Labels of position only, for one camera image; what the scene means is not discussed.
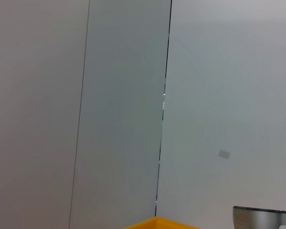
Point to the yellow plastic storage bin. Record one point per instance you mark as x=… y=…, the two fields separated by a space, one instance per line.
x=162 y=224

